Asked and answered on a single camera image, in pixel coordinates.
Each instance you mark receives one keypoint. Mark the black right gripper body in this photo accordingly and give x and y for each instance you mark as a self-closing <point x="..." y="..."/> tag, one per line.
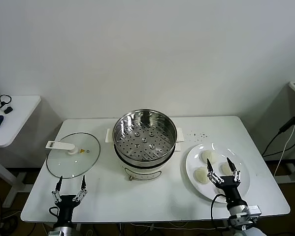
<point x="230" y="188"/>

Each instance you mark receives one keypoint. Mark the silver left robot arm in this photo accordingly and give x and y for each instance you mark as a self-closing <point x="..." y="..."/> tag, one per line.
<point x="62" y="230"/>

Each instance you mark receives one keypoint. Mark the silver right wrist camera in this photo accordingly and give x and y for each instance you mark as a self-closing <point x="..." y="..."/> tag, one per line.
<point x="254" y="211"/>

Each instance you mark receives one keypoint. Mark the stainless steel steamer basket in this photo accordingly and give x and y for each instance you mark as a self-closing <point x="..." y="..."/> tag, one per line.
<point x="144" y="137"/>

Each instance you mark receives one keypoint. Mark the small black device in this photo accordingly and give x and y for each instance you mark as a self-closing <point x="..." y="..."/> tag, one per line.
<point x="8" y="109"/>

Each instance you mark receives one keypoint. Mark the white round plate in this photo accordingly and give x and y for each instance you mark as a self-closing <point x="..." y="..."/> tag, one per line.
<point x="243" y="177"/>

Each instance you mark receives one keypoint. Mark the white side table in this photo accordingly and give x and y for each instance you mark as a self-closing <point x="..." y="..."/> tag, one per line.
<point x="16" y="123"/>

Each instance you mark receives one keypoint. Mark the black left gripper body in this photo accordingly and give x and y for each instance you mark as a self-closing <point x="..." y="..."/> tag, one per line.
<point x="64" y="204"/>

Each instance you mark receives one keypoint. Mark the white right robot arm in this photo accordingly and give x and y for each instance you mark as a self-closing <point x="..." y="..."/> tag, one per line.
<point x="237" y="212"/>

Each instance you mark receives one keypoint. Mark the dark crumbs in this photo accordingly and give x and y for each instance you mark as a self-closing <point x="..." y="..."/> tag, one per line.
<point x="202" y="134"/>

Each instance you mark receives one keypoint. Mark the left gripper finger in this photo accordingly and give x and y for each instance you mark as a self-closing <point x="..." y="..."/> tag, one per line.
<point x="83" y="184"/>
<point x="59" y="183"/>

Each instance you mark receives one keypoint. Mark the white electric cooking pot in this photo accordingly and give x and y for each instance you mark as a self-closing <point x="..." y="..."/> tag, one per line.
<point x="142" y="170"/>

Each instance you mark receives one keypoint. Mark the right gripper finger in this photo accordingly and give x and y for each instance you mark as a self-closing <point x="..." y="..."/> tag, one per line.
<point x="231" y="166"/>
<point x="209" y="167"/>

